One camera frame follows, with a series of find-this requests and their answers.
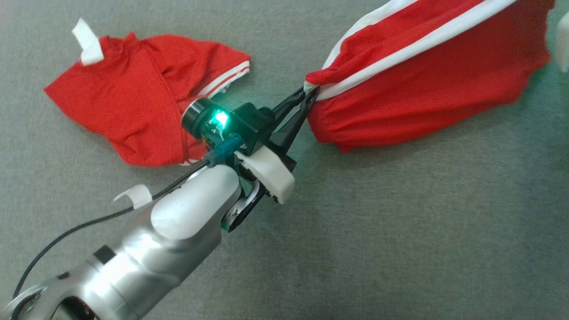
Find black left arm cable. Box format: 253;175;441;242
11;133;244;303

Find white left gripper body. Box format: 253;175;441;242
236;133;297;204

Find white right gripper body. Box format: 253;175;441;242
557;12;569;73

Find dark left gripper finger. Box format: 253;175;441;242
271;87;312;123
269;89;318;149

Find red shorts white stripes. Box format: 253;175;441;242
305;0;556;154

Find red basketball jersey white sleeves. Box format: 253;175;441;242
44;18;252;167

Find grey fabric sofa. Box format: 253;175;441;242
0;0;569;320

